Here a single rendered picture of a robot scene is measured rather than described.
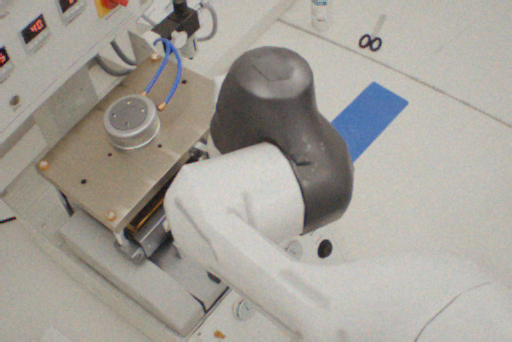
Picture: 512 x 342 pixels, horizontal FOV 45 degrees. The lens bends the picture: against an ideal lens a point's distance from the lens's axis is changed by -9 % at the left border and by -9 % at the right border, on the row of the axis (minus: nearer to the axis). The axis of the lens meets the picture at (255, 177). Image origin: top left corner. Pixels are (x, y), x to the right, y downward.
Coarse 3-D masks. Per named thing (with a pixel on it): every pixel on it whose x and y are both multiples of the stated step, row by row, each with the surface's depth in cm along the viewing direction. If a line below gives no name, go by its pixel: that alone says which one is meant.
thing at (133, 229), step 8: (192, 160) 98; (168, 184) 96; (160, 192) 95; (152, 200) 95; (160, 200) 95; (144, 208) 94; (152, 208) 94; (136, 216) 93; (144, 216) 93; (128, 224) 94; (136, 224) 93; (144, 224) 93; (128, 232) 97; (136, 232) 94
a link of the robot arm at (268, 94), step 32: (256, 64) 62; (288, 64) 62; (224, 96) 65; (256, 96) 61; (288, 96) 61; (224, 128) 68; (256, 128) 64; (288, 128) 62; (320, 128) 63; (288, 160) 62; (320, 160) 62; (320, 192) 62; (352, 192) 65; (320, 224) 65
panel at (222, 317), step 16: (304, 240) 110; (320, 240) 112; (304, 256) 110; (320, 256) 113; (336, 256) 116; (224, 304) 100; (208, 320) 98; (224, 320) 100; (256, 320) 105; (208, 336) 99; (224, 336) 98; (240, 336) 103; (256, 336) 106; (272, 336) 109
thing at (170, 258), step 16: (80, 208) 106; (144, 256) 100; (160, 256) 100; (176, 256) 99; (176, 272) 98; (192, 272) 98; (192, 288) 96; (208, 288) 96; (224, 288) 99; (208, 304) 97
